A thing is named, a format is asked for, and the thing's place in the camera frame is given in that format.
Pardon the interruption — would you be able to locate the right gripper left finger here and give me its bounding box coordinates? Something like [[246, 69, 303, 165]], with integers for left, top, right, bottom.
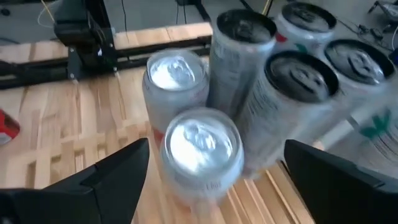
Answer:
[[0, 138, 150, 224]]

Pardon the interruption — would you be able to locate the wooden slatted shelf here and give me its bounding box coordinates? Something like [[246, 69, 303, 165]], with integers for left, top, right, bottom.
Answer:
[[0, 119, 317, 224]]

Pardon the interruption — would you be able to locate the pink and silver can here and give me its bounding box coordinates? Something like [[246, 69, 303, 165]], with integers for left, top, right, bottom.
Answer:
[[160, 107, 245, 208], [142, 49, 210, 147]]

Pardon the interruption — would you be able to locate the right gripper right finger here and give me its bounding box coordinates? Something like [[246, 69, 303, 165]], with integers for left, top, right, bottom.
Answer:
[[284, 139, 398, 224]]

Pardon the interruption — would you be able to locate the red soda can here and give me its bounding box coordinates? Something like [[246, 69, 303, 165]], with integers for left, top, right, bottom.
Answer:
[[0, 108, 21, 146]]

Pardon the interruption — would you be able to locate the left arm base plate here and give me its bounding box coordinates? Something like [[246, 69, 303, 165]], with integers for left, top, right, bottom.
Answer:
[[67, 46, 121, 81]]

